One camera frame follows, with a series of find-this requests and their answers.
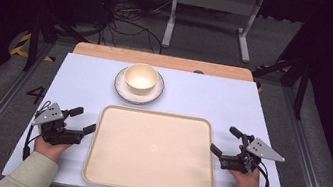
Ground beige tray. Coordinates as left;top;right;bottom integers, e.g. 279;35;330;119
79;100;227;187

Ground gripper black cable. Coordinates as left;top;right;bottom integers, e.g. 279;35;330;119
20;97;53;164
249;158;275;187

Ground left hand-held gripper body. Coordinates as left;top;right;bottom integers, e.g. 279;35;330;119
27;99;89;151

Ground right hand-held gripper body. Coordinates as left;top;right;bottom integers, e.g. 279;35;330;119
217;130;290;181

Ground black tripod stand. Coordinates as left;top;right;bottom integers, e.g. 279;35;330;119
245;7;322;122
20;0;97;82

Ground person's left hand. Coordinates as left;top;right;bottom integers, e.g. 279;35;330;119
32;134;75;165

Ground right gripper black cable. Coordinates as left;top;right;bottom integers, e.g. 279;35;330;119
249;158;275;187

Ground black cables on floor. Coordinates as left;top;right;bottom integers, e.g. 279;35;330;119
71;0;174;56

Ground person's right hand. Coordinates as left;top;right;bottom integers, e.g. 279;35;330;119
228;144;267;187

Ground cream bowl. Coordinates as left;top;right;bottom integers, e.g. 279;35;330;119
121;60;162;99

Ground white metal stand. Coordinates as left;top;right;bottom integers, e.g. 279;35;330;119
159;0;266;66

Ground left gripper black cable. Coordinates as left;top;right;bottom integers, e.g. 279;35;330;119
20;97;53;164

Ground white plate with dark rim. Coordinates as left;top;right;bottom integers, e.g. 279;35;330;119
111;63;168;110

